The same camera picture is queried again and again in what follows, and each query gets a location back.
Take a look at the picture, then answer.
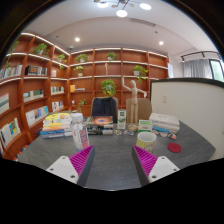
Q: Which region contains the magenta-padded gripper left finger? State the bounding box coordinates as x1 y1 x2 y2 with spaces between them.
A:
45 144 96 188

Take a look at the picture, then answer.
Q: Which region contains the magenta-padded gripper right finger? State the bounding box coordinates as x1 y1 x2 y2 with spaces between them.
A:
131 144 181 187

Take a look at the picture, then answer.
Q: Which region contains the flat round red coaster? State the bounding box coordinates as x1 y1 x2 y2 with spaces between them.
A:
167 142 183 154

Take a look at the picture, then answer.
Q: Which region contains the clear plastic drink bottle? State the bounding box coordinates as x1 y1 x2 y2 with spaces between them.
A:
70 112 90 152

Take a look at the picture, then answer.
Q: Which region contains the small green white box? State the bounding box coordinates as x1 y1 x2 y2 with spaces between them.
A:
137 119 154 133

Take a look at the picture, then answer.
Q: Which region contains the colourful book stack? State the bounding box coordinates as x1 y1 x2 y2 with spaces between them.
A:
40 112 74 140

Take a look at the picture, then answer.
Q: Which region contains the white book stack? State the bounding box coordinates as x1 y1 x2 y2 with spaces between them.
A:
148 112 181 135

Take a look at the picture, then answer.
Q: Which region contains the dark book stack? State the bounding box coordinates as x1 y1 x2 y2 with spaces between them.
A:
85 115 115 136

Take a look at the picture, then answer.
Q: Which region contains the green and white carton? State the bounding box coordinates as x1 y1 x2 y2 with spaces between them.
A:
117 109 127 130

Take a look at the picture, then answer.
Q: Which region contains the tan office chair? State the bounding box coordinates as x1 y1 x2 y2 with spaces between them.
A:
125 97 153 125

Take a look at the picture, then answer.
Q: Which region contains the wooden artist mannequin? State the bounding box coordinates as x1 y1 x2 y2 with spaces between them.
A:
121 76 148 132

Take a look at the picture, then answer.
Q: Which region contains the dark office chair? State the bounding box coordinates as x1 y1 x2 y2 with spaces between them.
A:
90 96 119 124

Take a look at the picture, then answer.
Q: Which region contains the grey window curtain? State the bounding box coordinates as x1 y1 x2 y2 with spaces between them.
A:
182 58 213 80

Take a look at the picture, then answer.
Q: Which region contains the ceiling light cluster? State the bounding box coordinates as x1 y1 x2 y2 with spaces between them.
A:
93 0 153 18

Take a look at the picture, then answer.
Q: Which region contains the wooden wall shelf unit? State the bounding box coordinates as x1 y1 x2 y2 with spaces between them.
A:
0 31 170 161

